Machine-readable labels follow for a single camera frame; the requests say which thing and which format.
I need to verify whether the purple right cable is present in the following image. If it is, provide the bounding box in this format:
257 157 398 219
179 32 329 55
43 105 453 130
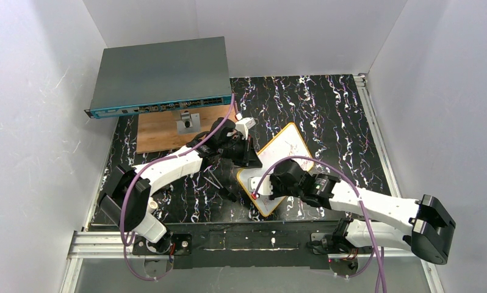
253 155 388 293

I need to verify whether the aluminium frame rail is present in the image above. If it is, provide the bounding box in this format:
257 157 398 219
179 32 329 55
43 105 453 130
59 73 444 293

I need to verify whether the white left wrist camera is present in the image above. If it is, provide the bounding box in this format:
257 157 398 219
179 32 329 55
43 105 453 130
235 113 256 140

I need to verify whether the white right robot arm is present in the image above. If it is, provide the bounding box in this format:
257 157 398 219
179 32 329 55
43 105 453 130
258 156 456 265

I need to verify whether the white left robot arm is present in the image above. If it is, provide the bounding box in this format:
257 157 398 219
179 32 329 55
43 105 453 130
98 116 262 244

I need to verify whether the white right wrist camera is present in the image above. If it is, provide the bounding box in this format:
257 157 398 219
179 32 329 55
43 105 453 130
248 175 273 199

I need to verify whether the grey network switch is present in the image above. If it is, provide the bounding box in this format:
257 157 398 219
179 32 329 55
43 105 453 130
84 37 232 119

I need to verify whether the wooden board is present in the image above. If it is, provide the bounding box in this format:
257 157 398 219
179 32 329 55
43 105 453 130
136 105 235 154

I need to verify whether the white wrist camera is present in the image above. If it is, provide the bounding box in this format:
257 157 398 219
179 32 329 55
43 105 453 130
248 175 273 199
235 113 256 140

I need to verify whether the grey metal stand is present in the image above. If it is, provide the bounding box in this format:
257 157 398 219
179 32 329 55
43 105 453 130
176 111 201 135

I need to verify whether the yellow-framed whiteboard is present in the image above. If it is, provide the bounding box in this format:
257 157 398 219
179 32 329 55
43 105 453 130
237 123 311 217

